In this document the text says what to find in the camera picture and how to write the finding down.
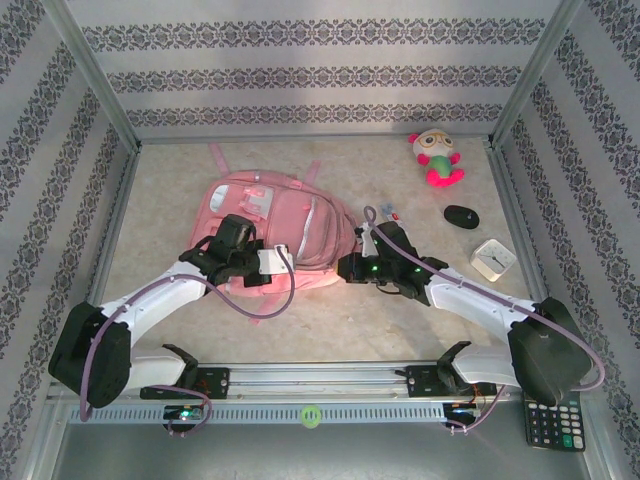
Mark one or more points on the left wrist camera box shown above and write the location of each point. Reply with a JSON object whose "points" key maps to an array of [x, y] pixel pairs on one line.
{"points": [[274, 259]]}

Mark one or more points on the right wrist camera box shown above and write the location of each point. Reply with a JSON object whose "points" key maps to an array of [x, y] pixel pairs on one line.
{"points": [[365, 235]]}

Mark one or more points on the pink school backpack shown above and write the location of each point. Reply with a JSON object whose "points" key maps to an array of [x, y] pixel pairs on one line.
{"points": [[320, 235]]}

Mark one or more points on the pink white plush toy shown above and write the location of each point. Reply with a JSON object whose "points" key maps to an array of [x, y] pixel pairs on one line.
{"points": [[439, 160]]}

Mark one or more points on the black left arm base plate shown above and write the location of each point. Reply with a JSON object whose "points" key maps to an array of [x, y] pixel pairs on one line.
{"points": [[215, 382]]}

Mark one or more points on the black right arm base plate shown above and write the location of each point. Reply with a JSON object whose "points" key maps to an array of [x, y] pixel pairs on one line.
{"points": [[420, 382]]}

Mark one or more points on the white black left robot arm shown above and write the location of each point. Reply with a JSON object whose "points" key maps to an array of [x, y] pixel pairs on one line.
{"points": [[150, 295]]}

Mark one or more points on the black oval computer mouse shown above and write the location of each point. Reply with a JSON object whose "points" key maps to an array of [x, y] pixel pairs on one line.
{"points": [[461, 216]]}

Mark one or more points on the pen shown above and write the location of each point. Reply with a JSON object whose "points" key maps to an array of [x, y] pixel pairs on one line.
{"points": [[392, 212]]}

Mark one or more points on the aluminium frame post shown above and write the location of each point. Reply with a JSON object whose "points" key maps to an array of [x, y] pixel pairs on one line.
{"points": [[90, 70], [540, 65]]}

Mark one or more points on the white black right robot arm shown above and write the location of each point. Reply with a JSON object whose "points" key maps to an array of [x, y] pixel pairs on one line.
{"points": [[475, 305]]}

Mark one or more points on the aluminium back rail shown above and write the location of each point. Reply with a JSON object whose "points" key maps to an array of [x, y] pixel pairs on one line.
{"points": [[300, 137]]}

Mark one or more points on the aluminium side rail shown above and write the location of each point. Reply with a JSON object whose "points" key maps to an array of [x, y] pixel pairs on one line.
{"points": [[505, 200], [117, 210]]}

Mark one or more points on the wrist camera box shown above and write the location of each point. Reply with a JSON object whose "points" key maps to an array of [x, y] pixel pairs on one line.
{"points": [[365, 235], [274, 259]]}

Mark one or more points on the aluminium mounting rail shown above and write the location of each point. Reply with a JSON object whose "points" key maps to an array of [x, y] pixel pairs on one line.
{"points": [[320, 380]]}

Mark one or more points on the black desk calculator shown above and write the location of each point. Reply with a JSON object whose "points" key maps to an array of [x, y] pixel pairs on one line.
{"points": [[555, 425]]}

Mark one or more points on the white square alarm clock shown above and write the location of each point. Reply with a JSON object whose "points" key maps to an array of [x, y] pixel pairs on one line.
{"points": [[492, 260]]}

